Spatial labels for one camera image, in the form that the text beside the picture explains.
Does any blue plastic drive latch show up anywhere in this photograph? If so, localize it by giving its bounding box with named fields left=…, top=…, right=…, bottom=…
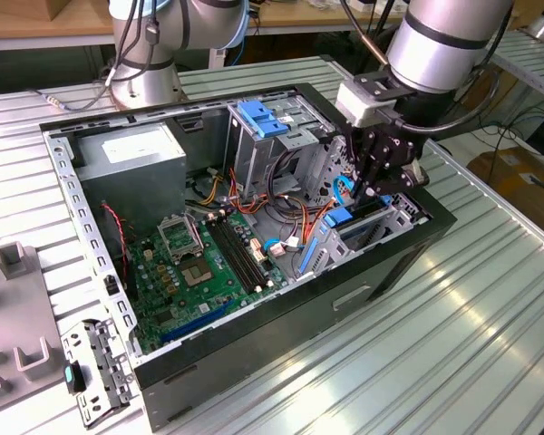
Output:
left=237, top=100, right=290, bottom=140

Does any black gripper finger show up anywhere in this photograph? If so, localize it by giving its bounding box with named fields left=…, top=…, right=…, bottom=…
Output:
left=369, top=163, right=430, bottom=197
left=344, top=126, right=374, bottom=205

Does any red orange wire harness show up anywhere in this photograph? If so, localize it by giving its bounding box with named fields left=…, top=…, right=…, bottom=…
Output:
left=228, top=167, right=335, bottom=248

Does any grey metal drive cage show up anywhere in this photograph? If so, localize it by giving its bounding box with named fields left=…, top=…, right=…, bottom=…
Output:
left=224, top=92, right=337, bottom=206

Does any yellow black power wire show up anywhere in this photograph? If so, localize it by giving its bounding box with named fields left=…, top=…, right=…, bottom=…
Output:
left=185, top=174, right=232, bottom=206

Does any small brown box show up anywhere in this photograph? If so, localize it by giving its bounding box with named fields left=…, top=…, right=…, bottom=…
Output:
left=44, top=0, right=65, bottom=23

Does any thick black cable bundle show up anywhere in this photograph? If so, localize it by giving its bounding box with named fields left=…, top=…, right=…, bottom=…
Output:
left=265, top=149, right=312, bottom=217

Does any black RAM slot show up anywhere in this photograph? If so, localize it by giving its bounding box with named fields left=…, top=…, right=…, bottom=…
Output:
left=212, top=217, right=263, bottom=291
left=207, top=217, right=257, bottom=294
left=218, top=216, right=268, bottom=289
left=223, top=215, right=274, bottom=286

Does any metal socket cover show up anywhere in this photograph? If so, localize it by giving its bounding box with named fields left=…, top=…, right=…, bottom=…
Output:
left=156, top=214, right=206, bottom=264

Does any blue expansion slot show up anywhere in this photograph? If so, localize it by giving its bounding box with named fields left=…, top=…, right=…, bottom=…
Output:
left=160, top=300, right=236, bottom=344

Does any green motherboard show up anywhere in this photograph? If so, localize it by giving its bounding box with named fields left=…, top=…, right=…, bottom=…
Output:
left=125, top=210, right=292, bottom=357

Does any grey metal slot retainer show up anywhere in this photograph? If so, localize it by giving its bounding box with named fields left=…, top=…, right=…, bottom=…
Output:
left=59, top=316, right=138, bottom=430

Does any brown cardboard box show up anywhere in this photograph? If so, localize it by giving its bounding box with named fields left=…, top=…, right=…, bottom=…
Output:
left=465, top=145, right=544, bottom=233

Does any metal slat side table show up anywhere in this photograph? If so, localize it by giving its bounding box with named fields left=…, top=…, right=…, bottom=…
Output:
left=428, top=29, right=544, bottom=132

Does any blue data wire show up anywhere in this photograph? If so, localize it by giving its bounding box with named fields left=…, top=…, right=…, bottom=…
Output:
left=332, top=174, right=358, bottom=206

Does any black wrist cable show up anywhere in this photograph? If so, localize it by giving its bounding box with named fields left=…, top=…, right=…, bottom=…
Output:
left=339, top=0, right=504, bottom=135

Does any grey parts rack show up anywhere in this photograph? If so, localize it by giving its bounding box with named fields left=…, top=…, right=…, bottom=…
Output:
left=0, top=242, right=70, bottom=418

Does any red black fan wire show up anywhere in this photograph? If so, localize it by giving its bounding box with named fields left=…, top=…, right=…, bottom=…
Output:
left=100, top=202, right=131, bottom=278

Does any black open PC case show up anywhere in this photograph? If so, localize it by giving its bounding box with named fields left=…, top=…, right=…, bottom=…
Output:
left=39, top=82, right=458, bottom=431

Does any hard disk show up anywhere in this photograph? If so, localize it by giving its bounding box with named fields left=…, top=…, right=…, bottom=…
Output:
left=298, top=193, right=393, bottom=276

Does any black cable with metal connector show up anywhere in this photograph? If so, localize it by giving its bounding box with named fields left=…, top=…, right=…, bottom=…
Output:
left=29, top=0, right=164, bottom=112

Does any long wooden desk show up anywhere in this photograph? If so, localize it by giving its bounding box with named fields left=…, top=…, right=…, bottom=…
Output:
left=0, top=0, right=520, bottom=87

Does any short blue board wire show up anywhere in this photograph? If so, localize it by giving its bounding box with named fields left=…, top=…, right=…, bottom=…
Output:
left=261, top=237, right=307, bottom=260

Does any grey metal disk bay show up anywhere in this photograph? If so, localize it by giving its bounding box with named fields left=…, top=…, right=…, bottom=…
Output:
left=294, top=134, right=431, bottom=283

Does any black teal latch tab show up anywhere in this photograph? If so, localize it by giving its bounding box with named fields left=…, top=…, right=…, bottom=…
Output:
left=63, top=360, right=86, bottom=393

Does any grey power supply unit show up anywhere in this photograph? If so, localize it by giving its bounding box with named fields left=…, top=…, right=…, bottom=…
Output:
left=72, top=121, right=188, bottom=233

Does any CPU socket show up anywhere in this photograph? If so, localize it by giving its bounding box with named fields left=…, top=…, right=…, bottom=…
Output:
left=177, top=256, right=217, bottom=289

